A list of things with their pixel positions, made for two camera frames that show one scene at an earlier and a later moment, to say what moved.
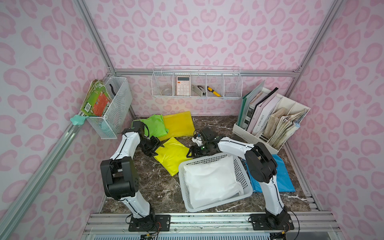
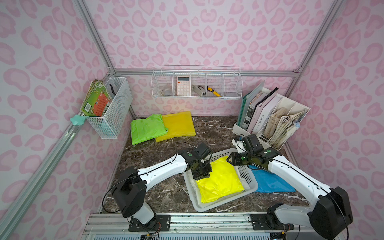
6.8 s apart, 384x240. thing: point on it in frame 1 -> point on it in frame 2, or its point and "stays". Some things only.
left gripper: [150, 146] -> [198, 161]
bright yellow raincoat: [171, 155] -> [224, 180]
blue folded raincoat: [265, 167] stays
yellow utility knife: [210, 89] stays
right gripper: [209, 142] -> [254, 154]
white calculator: [183, 85] stays
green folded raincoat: [155, 125] stays
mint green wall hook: [77, 120] stays
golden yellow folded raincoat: [179, 125] stays
